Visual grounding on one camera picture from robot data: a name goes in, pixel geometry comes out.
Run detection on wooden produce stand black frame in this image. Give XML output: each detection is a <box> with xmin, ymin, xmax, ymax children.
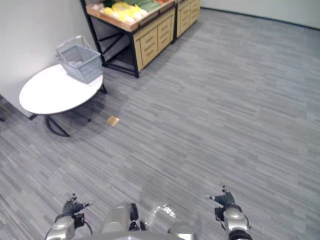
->
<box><xmin>79</xmin><ymin>0</ymin><xmax>177</xmax><ymax>79</ymax></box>

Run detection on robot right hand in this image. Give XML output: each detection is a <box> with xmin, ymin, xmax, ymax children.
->
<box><xmin>205</xmin><ymin>185</ymin><xmax>236</xmax><ymax>207</ymax></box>

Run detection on wooden produce stand cabinet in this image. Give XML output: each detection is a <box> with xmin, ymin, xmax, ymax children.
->
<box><xmin>175</xmin><ymin>0</ymin><xmax>201</xmax><ymax>39</ymax></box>

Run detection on green packaged vegetables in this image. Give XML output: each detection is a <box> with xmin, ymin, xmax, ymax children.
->
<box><xmin>127</xmin><ymin>0</ymin><xmax>162</xmax><ymax>14</ymax></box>

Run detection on white oval table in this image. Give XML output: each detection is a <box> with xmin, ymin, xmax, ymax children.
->
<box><xmin>18</xmin><ymin>63</ymin><xmax>108</xmax><ymax>138</ymax></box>

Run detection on white packaged vegetables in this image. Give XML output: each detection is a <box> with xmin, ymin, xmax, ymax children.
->
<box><xmin>88</xmin><ymin>2</ymin><xmax>106</xmax><ymax>14</ymax></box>

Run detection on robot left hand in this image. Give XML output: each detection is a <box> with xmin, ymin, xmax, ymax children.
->
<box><xmin>62</xmin><ymin>192</ymin><xmax>94</xmax><ymax>215</ymax></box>

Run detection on grey plastic shopping basket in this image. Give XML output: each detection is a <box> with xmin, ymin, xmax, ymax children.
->
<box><xmin>54</xmin><ymin>35</ymin><xmax>104</xmax><ymax>85</ymax></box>

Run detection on yellow packaged vegetables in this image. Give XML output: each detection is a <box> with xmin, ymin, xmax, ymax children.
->
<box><xmin>103</xmin><ymin>1</ymin><xmax>149</xmax><ymax>23</ymax></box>

